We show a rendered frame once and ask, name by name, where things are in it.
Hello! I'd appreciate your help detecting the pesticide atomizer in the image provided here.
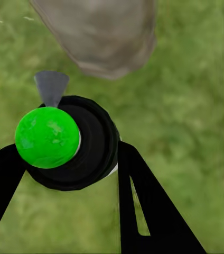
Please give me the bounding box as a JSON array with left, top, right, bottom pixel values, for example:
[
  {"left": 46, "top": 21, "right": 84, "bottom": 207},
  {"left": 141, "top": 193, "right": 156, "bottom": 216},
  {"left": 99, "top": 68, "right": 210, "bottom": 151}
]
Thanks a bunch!
[{"left": 15, "top": 70, "right": 123, "bottom": 192}]

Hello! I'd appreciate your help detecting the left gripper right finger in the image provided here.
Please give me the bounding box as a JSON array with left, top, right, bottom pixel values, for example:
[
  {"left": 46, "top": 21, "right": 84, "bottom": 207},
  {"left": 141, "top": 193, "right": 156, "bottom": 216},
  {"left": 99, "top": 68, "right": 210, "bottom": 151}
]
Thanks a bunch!
[{"left": 117, "top": 141, "right": 207, "bottom": 254}]

